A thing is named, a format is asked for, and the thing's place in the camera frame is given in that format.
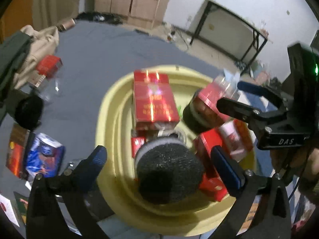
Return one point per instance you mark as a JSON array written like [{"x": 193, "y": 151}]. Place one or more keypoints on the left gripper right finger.
[{"x": 272, "y": 217}]

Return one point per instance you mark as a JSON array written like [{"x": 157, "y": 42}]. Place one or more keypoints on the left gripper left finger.
[{"x": 44, "y": 217}]

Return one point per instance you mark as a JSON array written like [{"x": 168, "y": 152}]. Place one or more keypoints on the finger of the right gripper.
[
  {"x": 238, "y": 110},
  {"x": 269, "y": 94}
]

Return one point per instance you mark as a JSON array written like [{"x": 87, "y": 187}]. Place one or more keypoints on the red cigarette box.
[{"x": 208, "y": 97}]

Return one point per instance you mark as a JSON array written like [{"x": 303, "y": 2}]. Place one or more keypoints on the red silver cigarette carton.
[{"x": 233, "y": 137}]

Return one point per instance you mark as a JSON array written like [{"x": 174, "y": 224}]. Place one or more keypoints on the red box gold lettering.
[{"x": 154, "y": 106}]

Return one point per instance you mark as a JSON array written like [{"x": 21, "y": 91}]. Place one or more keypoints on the black foam cylinder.
[{"x": 167, "y": 171}]

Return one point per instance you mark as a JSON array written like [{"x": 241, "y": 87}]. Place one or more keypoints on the small red cigarette pack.
[{"x": 136, "y": 143}]

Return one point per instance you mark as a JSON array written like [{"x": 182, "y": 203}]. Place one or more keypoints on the person right hand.
[{"x": 299, "y": 156}]

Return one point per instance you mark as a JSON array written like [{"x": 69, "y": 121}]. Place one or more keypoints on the blue snack packet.
[{"x": 45, "y": 156}]

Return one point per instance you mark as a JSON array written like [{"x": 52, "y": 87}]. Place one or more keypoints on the black folding table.
[{"x": 227, "y": 31}]

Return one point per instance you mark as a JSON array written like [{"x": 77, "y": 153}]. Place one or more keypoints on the yellow plastic basin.
[{"x": 193, "y": 216}]

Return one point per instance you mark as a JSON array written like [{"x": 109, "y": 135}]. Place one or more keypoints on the grey bed sheet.
[{"x": 94, "y": 57}]

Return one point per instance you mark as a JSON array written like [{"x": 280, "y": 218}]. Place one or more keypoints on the beige cloth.
[{"x": 43, "y": 43}]

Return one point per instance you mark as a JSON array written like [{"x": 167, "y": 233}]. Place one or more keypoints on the power strip with cables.
[{"x": 174, "y": 36}]

